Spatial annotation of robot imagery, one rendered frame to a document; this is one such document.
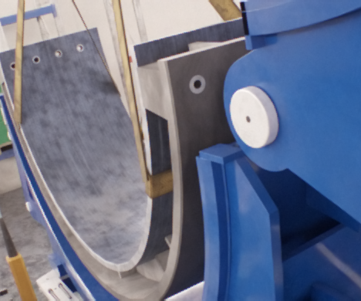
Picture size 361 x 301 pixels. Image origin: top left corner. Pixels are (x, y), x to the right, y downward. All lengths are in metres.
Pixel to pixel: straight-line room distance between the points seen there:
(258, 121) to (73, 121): 2.39
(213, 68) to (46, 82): 2.17
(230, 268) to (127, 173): 1.79
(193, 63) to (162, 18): 8.62
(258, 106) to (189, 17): 9.19
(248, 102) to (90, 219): 1.95
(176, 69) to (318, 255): 0.68
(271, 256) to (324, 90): 0.50
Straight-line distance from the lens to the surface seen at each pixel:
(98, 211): 3.06
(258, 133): 1.17
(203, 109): 1.45
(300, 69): 1.06
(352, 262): 1.81
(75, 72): 3.56
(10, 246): 2.67
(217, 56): 1.45
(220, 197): 1.42
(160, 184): 1.70
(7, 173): 9.18
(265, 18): 1.05
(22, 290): 2.74
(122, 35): 1.78
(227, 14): 2.02
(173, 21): 10.13
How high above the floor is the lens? 2.52
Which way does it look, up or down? 15 degrees down
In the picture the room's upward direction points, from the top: 12 degrees counter-clockwise
